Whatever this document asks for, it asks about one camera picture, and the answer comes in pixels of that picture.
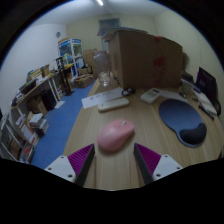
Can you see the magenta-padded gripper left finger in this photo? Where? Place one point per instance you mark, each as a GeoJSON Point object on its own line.
{"type": "Point", "coordinates": [61, 166]}

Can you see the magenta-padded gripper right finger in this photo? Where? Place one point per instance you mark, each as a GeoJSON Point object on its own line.
{"type": "Point", "coordinates": [166, 165]}

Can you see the pink computer mouse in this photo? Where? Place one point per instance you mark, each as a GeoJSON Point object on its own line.
{"type": "Point", "coordinates": [115, 135]}

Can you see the blue mouse pad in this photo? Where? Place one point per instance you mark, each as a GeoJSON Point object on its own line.
{"type": "Point", "coordinates": [178, 116]}

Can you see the shelf unit with books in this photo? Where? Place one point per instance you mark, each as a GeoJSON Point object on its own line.
{"type": "Point", "coordinates": [18, 136]}

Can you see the black pen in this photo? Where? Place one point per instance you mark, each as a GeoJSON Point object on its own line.
{"type": "Point", "coordinates": [206, 113]}

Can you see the grey paper sheet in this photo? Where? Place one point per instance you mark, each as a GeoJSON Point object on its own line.
{"type": "Point", "coordinates": [173, 95]}

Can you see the white remote control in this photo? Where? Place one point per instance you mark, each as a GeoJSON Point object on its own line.
{"type": "Point", "coordinates": [150, 95]}

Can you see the white paper sheet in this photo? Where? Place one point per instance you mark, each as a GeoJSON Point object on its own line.
{"type": "Point", "coordinates": [100, 97]}

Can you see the cream rectangular case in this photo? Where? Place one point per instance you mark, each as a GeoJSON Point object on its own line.
{"type": "Point", "coordinates": [113, 104]}

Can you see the small black clip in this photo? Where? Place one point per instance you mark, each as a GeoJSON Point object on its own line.
{"type": "Point", "coordinates": [127, 91]}

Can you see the cardboard box on floor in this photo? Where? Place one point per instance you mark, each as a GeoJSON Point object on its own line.
{"type": "Point", "coordinates": [84, 81]}

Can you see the black monitor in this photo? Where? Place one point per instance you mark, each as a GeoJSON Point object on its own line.
{"type": "Point", "coordinates": [206, 81]}

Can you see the large brown cardboard box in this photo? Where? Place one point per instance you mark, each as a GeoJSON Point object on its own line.
{"type": "Point", "coordinates": [143, 60]}

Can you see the clear glass jar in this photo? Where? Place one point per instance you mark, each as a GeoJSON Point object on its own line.
{"type": "Point", "coordinates": [102, 66]}

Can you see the blue white claw machine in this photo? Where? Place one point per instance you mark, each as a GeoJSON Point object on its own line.
{"type": "Point", "coordinates": [71, 53]}

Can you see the door with window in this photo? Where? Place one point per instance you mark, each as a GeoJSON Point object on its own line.
{"type": "Point", "coordinates": [109, 26]}

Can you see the ceiling light tube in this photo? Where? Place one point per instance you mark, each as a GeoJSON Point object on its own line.
{"type": "Point", "coordinates": [100, 2]}

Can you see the round wall clock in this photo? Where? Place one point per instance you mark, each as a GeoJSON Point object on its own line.
{"type": "Point", "coordinates": [58, 34]}

